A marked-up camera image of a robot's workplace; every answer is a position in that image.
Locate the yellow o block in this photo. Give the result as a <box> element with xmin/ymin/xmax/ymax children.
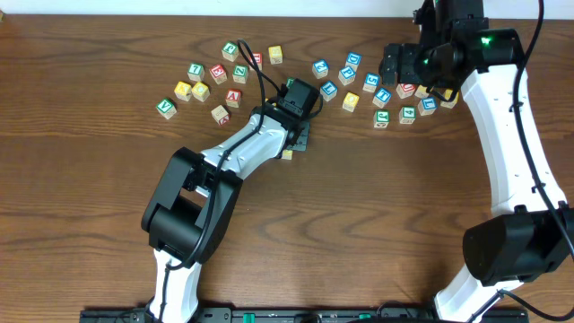
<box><xmin>282</xmin><ymin>150</ymin><xmax>292</xmax><ymax>160</ymax></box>
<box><xmin>342</xmin><ymin>92</ymin><xmax>360</xmax><ymax>112</ymax></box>

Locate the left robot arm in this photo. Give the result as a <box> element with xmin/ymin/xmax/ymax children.
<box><xmin>141</xmin><ymin>99</ymin><xmax>316</xmax><ymax>322</ymax></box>

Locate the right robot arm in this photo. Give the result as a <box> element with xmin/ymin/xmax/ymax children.
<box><xmin>379</xmin><ymin>0</ymin><xmax>573</xmax><ymax>322</ymax></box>

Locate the yellow top block right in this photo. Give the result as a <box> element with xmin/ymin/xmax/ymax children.
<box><xmin>414</xmin><ymin>85</ymin><xmax>430</xmax><ymax>99</ymax></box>

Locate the blue 5 block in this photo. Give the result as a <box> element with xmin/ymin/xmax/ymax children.
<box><xmin>362</xmin><ymin>73</ymin><xmax>380</xmax><ymax>92</ymax></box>

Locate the blue T block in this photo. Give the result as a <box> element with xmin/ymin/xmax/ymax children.
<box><xmin>372</xmin><ymin>87</ymin><xmax>392</xmax><ymax>109</ymax></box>

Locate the blue L block right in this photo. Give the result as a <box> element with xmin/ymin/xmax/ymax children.
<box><xmin>417</xmin><ymin>97</ymin><xmax>438</xmax><ymax>116</ymax></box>

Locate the blue l block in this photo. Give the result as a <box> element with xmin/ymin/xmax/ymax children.
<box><xmin>417</xmin><ymin>97</ymin><xmax>438</xmax><ymax>116</ymax></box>
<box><xmin>320</xmin><ymin>81</ymin><xmax>338</xmax><ymax>101</ymax></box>

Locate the blue D block upper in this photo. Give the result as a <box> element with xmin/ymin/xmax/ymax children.
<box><xmin>345</xmin><ymin>52</ymin><xmax>362</xmax><ymax>71</ymax></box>

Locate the green 4 block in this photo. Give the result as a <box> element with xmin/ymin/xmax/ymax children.
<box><xmin>399</xmin><ymin>106</ymin><xmax>417</xmax><ymax>125</ymax></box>

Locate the yellow block far right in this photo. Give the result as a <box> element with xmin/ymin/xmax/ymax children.
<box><xmin>440</xmin><ymin>89</ymin><xmax>458</xmax><ymax>109</ymax></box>

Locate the blue P block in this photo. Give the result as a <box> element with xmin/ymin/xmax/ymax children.
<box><xmin>338</xmin><ymin>66</ymin><xmax>356</xmax><ymax>86</ymax></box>

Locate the blue L block centre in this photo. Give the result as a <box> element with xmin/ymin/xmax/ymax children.
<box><xmin>320</xmin><ymin>81</ymin><xmax>338</xmax><ymax>101</ymax></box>

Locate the green j block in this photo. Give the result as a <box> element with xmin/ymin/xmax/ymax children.
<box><xmin>373</xmin><ymin>109</ymin><xmax>390</xmax><ymax>128</ymax></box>
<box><xmin>222</xmin><ymin>41</ymin><xmax>239</xmax><ymax>62</ymax></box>

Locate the green B block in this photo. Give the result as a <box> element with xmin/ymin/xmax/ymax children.
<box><xmin>286</xmin><ymin>77</ymin><xmax>295</xmax><ymax>88</ymax></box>

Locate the blue 2 block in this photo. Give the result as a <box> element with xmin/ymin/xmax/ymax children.
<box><xmin>312</xmin><ymin>59</ymin><xmax>329</xmax><ymax>79</ymax></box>

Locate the red V block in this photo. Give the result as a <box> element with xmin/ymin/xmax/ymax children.
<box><xmin>225</xmin><ymin>89</ymin><xmax>242</xmax><ymax>108</ymax></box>

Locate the red sided tan block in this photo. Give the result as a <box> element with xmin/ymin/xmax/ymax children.
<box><xmin>211</xmin><ymin>105</ymin><xmax>230</xmax><ymax>126</ymax></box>

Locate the green Z block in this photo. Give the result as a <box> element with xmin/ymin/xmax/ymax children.
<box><xmin>232</xmin><ymin>65</ymin><xmax>248</xmax><ymax>83</ymax></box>

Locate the red U block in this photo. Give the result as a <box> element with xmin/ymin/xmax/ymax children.
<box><xmin>253</xmin><ymin>52</ymin><xmax>263</xmax><ymax>70</ymax></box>

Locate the red E block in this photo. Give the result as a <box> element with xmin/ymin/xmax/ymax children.
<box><xmin>209</xmin><ymin>65</ymin><xmax>228</xmax><ymax>84</ymax></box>

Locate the yellow C block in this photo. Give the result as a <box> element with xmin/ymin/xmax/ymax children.
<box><xmin>192</xmin><ymin>82</ymin><xmax>211</xmax><ymax>102</ymax></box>

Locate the green J block top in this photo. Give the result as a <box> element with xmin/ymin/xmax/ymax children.
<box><xmin>222</xmin><ymin>41</ymin><xmax>239</xmax><ymax>62</ymax></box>

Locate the green 7 block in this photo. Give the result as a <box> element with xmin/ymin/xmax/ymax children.
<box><xmin>187</xmin><ymin>63</ymin><xmax>205</xmax><ymax>82</ymax></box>

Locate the yellow A block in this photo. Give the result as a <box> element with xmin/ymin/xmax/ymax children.
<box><xmin>174</xmin><ymin>82</ymin><xmax>192</xmax><ymax>101</ymax></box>

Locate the green V block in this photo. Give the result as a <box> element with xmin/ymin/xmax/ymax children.
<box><xmin>156</xmin><ymin>98</ymin><xmax>177</xmax><ymax>119</ymax></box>

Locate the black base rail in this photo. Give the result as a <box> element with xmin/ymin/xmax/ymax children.
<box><xmin>79</xmin><ymin>306</ymin><xmax>530</xmax><ymax>323</ymax></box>

